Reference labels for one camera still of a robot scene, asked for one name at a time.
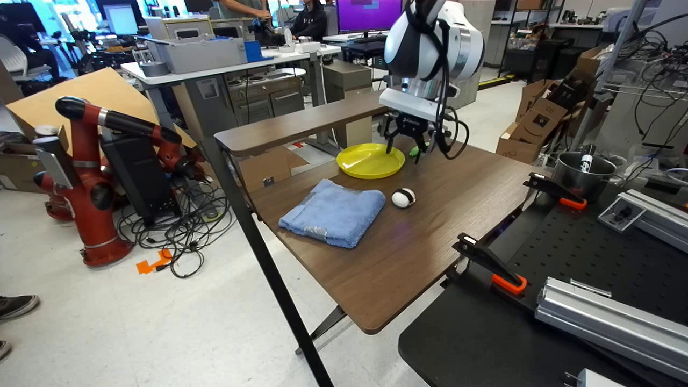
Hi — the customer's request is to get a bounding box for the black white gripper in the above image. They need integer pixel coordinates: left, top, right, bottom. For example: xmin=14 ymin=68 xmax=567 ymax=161
xmin=378 ymin=87 xmax=457 ymax=162

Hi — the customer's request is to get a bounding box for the yellow plastic plate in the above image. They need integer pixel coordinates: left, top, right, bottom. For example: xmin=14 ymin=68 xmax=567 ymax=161
xmin=335 ymin=142 xmax=406 ymax=181

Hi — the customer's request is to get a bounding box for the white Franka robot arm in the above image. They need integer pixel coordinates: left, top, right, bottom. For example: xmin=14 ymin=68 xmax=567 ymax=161
xmin=378 ymin=0 xmax=484 ymax=159

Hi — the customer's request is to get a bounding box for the brown wooden shelf board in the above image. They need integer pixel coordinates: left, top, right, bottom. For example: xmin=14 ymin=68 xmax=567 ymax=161
xmin=215 ymin=90 xmax=388 ymax=155

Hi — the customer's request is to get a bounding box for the white black small ball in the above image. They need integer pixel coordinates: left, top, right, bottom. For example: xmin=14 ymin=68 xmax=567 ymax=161
xmin=392 ymin=186 xmax=418 ymax=207

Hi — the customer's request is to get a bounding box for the folded blue cloth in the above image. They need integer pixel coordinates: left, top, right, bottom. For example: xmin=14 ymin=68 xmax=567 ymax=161
xmin=279 ymin=178 xmax=385 ymax=248

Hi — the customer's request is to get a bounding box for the black orange far clamp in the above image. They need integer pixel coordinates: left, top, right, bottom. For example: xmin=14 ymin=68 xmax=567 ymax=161
xmin=524 ymin=172 xmax=587 ymax=210

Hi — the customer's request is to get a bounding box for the black orange clamp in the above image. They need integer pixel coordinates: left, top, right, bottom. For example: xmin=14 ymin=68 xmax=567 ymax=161
xmin=524 ymin=172 xmax=587 ymax=210
xmin=453 ymin=231 xmax=529 ymax=296

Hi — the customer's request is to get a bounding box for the black orange near clamp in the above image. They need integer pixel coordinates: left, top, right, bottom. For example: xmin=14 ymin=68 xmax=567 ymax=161
xmin=453 ymin=231 xmax=529 ymax=296

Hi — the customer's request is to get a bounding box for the white black marker in pot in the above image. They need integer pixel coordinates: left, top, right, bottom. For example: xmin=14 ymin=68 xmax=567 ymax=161
xmin=580 ymin=155 xmax=593 ymax=172

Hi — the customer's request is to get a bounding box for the stainless steel pot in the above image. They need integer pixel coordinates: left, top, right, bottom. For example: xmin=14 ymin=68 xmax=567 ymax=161
xmin=552 ymin=149 xmax=618 ymax=199

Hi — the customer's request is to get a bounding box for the black perforated breadboard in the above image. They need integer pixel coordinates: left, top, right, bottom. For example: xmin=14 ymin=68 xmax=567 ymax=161
xmin=398 ymin=186 xmax=688 ymax=387

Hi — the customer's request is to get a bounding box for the red Sawyer robot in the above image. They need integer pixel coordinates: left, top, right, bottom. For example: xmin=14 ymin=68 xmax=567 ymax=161
xmin=34 ymin=94 xmax=205 ymax=266

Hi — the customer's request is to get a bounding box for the green handled spoon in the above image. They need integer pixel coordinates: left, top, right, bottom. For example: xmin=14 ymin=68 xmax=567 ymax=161
xmin=406 ymin=145 xmax=419 ymax=159

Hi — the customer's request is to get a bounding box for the aluminium extrusion rail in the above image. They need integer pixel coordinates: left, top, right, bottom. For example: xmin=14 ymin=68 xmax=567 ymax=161
xmin=535 ymin=276 xmax=688 ymax=382

